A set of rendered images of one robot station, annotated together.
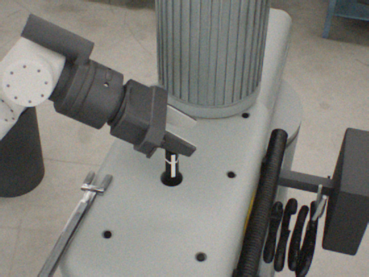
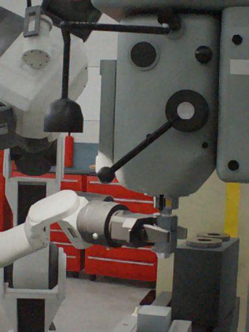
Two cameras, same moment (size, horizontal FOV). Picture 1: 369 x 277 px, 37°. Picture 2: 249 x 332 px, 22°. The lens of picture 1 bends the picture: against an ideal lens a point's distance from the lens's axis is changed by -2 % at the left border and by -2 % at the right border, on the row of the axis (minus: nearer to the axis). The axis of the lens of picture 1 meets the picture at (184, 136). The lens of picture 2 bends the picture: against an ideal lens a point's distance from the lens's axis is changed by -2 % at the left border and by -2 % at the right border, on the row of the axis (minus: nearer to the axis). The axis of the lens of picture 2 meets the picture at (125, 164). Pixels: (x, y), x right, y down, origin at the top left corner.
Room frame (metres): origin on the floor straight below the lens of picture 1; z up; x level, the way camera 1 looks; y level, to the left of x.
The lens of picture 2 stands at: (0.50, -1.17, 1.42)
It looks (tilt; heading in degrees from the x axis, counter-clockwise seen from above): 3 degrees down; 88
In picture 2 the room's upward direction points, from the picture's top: 2 degrees clockwise
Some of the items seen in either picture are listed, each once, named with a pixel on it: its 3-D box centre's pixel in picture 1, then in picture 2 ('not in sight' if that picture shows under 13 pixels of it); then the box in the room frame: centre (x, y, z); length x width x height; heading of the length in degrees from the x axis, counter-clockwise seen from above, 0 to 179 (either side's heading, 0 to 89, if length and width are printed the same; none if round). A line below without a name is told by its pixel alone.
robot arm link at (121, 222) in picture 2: not in sight; (126, 228); (0.54, 0.08, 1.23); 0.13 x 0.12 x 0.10; 49
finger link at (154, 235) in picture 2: not in sight; (154, 235); (0.59, 0.00, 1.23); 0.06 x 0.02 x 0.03; 139
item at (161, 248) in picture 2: not in sight; (164, 235); (0.61, 0.02, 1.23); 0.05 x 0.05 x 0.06
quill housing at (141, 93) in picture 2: not in sight; (172, 104); (0.62, 0.02, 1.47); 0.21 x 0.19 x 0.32; 74
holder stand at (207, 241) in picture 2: not in sight; (206, 275); (0.77, 0.44, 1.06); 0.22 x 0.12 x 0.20; 67
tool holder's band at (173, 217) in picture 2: not in sight; (165, 216); (0.61, 0.02, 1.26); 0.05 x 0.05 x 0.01
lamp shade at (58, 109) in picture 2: not in sight; (63, 115); (0.42, 0.00, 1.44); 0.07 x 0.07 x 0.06
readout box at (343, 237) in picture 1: (353, 192); not in sight; (0.81, -0.38, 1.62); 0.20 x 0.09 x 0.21; 164
